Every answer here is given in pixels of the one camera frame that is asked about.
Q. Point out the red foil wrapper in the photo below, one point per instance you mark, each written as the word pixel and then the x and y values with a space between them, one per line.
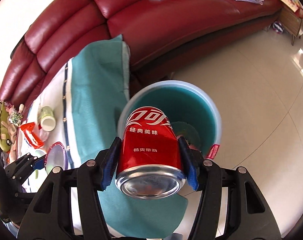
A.
pixel 31 135

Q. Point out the green plush toy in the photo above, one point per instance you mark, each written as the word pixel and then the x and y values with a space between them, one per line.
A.
pixel 4 130

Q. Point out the red soda can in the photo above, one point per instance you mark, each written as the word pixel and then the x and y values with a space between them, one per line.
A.
pixel 149 150

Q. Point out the wooden side cabinet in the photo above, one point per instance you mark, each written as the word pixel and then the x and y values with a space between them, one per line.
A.
pixel 292 22

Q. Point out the pale green cup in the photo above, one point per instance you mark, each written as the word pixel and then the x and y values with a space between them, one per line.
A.
pixel 47 118

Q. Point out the purple rimmed round lid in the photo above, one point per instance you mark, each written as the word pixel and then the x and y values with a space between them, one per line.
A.
pixel 56 157

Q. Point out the striped teal white blanket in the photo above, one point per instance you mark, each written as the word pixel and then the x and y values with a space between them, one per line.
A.
pixel 91 92

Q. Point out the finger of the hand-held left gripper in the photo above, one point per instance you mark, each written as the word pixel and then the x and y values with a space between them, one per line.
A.
pixel 21 166

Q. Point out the bag of glitter pieces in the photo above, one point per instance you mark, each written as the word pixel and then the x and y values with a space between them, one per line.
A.
pixel 15 117

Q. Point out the dark red leather sofa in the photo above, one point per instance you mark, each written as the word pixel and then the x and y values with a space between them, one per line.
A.
pixel 166 30

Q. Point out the small ball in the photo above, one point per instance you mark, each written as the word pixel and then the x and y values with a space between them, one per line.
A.
pixel 277 27

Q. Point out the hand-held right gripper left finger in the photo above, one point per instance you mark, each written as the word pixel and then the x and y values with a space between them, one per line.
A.
pixel 111 161

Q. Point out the light blue plastic bin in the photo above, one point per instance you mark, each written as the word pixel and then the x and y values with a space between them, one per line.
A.
pixel 171 97

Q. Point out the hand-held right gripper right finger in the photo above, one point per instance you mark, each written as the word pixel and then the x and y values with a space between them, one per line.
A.
pixel 189 163

